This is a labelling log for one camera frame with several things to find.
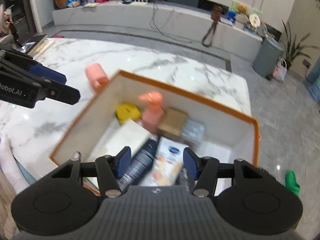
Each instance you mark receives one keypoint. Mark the pink cylindrical dispenser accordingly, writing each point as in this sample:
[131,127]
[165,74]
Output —
[97,78]

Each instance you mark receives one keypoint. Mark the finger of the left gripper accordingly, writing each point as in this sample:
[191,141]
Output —
[59,92]
[42,71]

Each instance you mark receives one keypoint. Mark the black plaid pouch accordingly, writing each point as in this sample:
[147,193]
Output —
[185,180]

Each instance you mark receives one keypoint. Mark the white hand cream tube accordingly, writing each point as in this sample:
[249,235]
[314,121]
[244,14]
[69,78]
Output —
[167,164]

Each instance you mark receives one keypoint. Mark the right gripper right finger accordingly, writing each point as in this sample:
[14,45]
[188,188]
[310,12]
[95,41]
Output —
[203,170]

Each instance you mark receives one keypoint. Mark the grey trash bin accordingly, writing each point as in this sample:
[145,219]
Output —
[267,57]

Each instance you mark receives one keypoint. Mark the dark blue spray can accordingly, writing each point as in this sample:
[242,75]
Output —
[141,163]

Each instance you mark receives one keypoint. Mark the stack of books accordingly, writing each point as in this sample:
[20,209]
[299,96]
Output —
[41,47]

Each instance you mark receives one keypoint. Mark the yellow tape measure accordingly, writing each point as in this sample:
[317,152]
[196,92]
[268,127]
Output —
[127,111]

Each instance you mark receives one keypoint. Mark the pink pump bottle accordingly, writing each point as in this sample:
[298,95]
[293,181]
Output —
[153,113]

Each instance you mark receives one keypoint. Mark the brown cardboard cube box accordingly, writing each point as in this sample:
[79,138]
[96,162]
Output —
[172,123]

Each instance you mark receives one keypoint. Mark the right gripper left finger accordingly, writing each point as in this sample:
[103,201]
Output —
[110,169]

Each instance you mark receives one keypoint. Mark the snack bags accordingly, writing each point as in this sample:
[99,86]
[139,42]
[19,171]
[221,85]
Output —
[73,3]

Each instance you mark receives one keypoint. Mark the floor plant by bin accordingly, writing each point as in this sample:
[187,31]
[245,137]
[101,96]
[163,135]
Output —
[295,48]

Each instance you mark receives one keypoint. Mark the green object on floor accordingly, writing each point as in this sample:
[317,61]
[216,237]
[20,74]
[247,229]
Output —
[291,182]

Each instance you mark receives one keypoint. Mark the teddy bear picture items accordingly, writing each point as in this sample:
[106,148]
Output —
[246,18]

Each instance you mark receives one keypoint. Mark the clear plastic cube box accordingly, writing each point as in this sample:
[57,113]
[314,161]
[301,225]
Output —
[192,133]

